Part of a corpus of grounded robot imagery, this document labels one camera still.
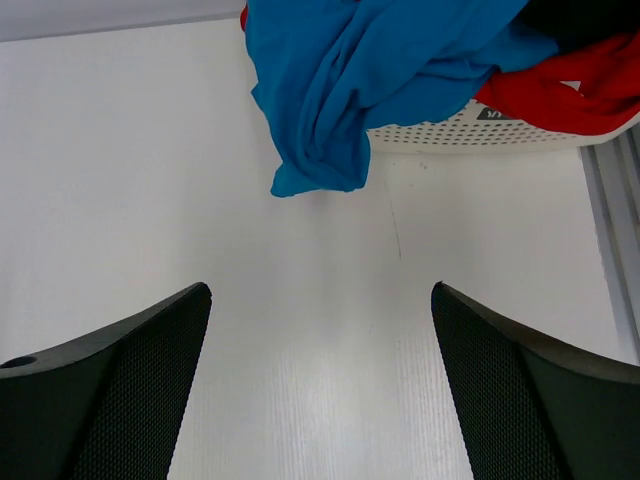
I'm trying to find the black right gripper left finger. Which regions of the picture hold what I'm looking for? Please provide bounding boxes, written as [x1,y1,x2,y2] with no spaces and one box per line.
[1,283,212,479]

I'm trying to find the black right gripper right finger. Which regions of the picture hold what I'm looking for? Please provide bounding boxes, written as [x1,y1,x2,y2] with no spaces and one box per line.
[431,282,639,479]

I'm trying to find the blue t shirt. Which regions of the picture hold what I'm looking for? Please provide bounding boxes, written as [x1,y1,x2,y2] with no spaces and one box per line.
[244,0,558,198]

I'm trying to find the white perforated laundry basket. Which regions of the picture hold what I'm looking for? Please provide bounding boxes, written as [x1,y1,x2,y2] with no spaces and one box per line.
[368,101,639,155]

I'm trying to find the red t shirt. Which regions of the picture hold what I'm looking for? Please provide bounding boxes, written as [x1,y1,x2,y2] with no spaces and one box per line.
[238,5,640,136]

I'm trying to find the black garment in basket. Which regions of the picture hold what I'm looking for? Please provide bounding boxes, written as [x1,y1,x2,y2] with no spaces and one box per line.
[517,0,639,51]

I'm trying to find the aluminium frame rail right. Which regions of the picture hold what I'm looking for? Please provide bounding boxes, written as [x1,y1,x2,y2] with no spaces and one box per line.
[580,126,639,364]

